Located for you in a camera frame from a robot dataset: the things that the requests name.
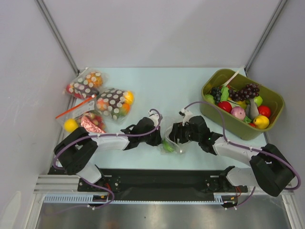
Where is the green fake apple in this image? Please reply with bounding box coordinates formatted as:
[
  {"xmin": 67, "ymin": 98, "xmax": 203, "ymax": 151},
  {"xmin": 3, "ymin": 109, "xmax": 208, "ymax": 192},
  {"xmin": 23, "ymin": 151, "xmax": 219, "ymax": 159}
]
[{"xmin": 163, "ymin": 140, "xmax": 175, "ymax": 153}]

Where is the clear zip top bag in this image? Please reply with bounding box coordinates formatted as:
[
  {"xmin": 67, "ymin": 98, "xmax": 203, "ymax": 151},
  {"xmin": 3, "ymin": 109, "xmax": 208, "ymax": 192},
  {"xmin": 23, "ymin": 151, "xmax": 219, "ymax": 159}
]
[{"xmin": 159, "ymin": 116, "xmax": 187, "ymax": 155}]

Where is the yellow fake lemon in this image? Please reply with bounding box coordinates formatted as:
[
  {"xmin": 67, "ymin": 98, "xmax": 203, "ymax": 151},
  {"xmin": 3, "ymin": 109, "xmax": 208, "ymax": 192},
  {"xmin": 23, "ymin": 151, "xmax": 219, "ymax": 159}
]
[{"xmin": 253, "ymin": 115, "xmax": 270, "ymax": 129}]

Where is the purple fake grape bunch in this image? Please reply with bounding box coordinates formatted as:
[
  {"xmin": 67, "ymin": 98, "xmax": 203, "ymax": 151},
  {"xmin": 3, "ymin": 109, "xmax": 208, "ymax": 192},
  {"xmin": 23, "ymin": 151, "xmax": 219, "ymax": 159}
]
[{"xmin": 229, "ymin": 83, "xmax": 260, "ymax": 102}]

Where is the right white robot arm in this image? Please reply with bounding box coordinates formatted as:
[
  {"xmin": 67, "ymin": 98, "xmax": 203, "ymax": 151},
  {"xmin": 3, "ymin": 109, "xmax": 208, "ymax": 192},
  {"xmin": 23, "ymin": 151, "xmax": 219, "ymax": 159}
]
[{"xmin": 165, "ymin": 116, "xmax": 295, "ymax": 197}]

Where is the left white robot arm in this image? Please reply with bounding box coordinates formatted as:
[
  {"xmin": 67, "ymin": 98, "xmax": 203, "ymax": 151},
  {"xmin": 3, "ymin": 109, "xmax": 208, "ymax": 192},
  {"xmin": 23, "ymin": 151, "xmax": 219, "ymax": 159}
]
[{"xmin": 53, "ymin": 114, "xmax": 162, "ymax": 191}]

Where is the polka dot bag near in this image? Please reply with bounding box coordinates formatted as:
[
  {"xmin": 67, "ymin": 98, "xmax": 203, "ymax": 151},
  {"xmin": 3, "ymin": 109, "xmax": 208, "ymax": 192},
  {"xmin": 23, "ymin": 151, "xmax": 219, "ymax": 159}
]
[{"xmin": 96, "ymin": 87, "xmax": 134, "ymax": 121}]

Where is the polka dot bag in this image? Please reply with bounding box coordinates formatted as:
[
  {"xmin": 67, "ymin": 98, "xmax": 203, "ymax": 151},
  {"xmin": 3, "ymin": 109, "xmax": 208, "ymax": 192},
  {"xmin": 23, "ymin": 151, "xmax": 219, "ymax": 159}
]
[
  {"xmin": 96, "ymin": 87, "xmax": 134, "ymax": 121},
  {"xmin": 64, "ymin": 67, "xmax": 108, "ymax": 100}
]

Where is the grey fake fish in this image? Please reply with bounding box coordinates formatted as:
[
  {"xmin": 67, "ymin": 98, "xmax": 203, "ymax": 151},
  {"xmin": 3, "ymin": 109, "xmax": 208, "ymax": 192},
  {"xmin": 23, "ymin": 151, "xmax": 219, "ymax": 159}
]
[{"xmin": 245, "ymin": 99, "xmax": 259, "ymax": 120}]

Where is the orange zip clear bag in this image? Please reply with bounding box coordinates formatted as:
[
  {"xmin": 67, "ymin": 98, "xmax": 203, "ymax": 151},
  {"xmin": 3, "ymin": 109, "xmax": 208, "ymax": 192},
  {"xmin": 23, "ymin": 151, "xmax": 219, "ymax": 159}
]
[{"xmin": 55, "ymin": 95, "xmax": 106, "ymax": 134}]

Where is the polka dot bag far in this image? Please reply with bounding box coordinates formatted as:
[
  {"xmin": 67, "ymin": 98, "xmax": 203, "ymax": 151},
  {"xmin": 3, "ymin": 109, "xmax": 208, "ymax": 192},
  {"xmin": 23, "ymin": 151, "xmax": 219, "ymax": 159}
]
[{"xmin": 64, "ymin": 67, "xmax": 108, "ymax": 100}]

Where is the yellow lemon in bag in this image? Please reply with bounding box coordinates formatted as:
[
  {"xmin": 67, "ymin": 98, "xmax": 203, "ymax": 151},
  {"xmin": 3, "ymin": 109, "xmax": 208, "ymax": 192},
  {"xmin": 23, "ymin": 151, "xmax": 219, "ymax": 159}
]
[{"xmin": 63, "ymin": 118, "xmax": 79, "ymax": 133}]

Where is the red tomato in bin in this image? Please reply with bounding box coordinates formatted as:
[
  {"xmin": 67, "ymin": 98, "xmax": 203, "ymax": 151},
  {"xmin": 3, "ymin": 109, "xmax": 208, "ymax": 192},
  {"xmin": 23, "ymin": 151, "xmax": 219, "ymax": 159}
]
[{"xmin": 218, "ymin": 101, "xmax": 232, "ymax": 113}]

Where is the pink onion in bin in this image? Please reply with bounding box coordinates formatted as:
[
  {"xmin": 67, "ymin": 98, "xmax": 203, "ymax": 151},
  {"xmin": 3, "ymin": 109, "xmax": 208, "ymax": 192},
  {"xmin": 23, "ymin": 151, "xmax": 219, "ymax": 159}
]
[{"xmin": 231, "ymin": 106, "xmax": 246, "ymax": 120}]

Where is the green lettuce in bin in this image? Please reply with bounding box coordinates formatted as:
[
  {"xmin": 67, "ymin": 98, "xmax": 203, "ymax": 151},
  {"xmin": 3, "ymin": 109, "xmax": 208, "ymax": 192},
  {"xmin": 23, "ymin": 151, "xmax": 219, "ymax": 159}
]
[{"xmin": 243, "ymin": 116, "xmax": 252, "ymax": 124}]

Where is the olive green plastic bin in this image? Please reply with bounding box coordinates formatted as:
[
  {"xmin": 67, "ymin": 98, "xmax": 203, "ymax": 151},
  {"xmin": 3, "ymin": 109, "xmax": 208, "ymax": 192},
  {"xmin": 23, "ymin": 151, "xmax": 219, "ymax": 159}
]
[{"xmin": 200, "ymin": 69, "xmax": 285, "ymax": 140}]

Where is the green apple in bin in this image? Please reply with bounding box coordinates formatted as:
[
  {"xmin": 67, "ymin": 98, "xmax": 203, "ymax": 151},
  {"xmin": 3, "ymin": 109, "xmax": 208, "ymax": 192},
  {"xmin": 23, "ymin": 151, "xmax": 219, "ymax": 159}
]
[{"xmin": 254, "ymin": 96, "xmax": 263, "ymax": 107}]

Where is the red apple in bin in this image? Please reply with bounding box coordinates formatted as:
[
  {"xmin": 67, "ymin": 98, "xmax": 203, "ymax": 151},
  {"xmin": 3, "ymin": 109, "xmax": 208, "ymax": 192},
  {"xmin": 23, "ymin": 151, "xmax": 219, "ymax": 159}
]
[{"xmin": 258, "ymin": 105, "xmax": 272, "ymax": 118}]

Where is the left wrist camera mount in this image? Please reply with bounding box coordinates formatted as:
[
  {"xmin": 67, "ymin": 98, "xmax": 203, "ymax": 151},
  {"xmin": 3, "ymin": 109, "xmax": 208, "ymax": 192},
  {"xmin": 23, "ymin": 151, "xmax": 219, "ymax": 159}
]
[{"xmin": 148, "ymin": 108, "xmax": 163, "ymax": 128}]

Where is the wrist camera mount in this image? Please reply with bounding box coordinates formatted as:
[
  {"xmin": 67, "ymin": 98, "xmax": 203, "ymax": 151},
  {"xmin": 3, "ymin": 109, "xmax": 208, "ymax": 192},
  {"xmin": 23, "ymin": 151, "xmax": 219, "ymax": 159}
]
[
  {"xmin": 179, "ymin": 108, "xmax": 193, "ymax": 126},
  {"xmin": 148, "ymin": 108, "xmax": 163, "ymax": 128}
]

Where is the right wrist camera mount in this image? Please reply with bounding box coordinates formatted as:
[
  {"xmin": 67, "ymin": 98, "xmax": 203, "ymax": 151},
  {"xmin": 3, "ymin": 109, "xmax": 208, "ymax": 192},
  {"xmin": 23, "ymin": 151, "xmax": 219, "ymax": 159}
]
[{"xmin": 179, "ymin": 108, "xmax": 193, "ymax": 126}]

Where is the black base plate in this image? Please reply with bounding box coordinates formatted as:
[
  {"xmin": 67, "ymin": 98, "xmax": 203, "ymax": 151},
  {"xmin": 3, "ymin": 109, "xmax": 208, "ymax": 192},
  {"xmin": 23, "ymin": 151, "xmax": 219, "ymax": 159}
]
[{"xmin": 77, "ymin": 168, "xmax": 241, "ymax": 202}]

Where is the white cable duct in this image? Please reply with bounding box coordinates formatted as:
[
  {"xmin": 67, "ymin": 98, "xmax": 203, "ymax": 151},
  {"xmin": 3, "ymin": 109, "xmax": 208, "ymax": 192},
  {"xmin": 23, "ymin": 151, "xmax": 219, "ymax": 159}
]
[{"xmin": 44, "ymin": 193, "xmax": 235, "ymax": 204}]

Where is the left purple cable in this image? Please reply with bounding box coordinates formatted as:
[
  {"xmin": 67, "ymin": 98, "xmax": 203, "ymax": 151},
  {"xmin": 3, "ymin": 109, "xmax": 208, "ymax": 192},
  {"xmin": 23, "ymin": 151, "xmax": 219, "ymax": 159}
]
[{"xmin": 52, "ymin": 109, "xmax": 164, "ymax": 169}]

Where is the purple cable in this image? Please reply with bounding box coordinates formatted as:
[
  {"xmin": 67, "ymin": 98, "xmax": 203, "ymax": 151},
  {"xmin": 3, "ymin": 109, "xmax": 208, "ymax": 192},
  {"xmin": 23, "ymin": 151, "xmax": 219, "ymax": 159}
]
[
  {"xmin": 183, "ymin": 101, "xmax": 302, "ymax": 190},
  {"xmin": 52, "ymin": 109, "xmax": 164, "ymax": 169}
]

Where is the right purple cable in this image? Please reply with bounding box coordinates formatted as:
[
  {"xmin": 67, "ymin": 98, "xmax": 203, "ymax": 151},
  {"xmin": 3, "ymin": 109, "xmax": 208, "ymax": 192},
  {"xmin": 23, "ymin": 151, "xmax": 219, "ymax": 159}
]
[{"xmin": 183, "ymin": 101, "xmax": 302, "ymax": 190}]

